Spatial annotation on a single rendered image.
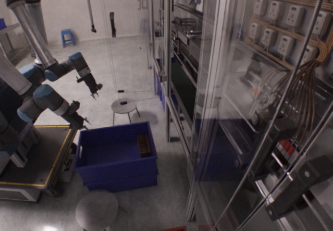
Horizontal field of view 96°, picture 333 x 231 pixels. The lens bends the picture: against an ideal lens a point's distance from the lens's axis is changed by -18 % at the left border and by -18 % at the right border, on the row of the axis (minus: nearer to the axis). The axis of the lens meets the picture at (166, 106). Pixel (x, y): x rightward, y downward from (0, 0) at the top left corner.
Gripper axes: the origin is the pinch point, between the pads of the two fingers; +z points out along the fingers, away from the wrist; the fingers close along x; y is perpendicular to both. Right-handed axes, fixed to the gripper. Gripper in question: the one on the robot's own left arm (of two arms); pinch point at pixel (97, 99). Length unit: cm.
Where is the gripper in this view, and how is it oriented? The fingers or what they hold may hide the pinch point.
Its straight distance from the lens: 140.8
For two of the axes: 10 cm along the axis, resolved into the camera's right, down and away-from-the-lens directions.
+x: 1.0, -5.0, 8.6
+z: 3.9, 8.2, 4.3
